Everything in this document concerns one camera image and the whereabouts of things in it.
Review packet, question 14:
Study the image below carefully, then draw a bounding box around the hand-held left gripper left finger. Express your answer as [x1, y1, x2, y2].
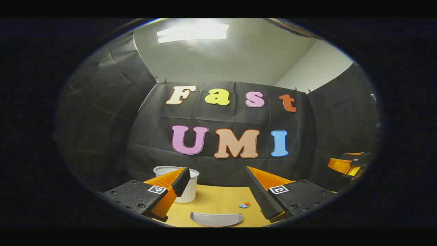
[102, 166, 191, 222]

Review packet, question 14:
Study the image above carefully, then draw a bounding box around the grey plastic dustpan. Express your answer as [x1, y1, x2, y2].
[189, 211, 244, 228]

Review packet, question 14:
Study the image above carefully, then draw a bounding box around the white ribbed garbage bin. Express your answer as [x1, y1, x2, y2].
[153, 166, 200, 204]

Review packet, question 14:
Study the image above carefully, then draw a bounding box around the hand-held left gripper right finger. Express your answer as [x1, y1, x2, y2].
[245, 166, 337, 223]

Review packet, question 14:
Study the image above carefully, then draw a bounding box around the ceiling light panel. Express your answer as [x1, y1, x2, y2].
[157, 23, 229, 44]

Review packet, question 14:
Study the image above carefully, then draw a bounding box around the black backdrop cloth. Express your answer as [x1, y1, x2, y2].
[56, 31, 381, 192]

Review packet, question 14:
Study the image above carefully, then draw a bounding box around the wooden desktop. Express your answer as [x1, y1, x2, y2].
[160, 184, 338, 228]

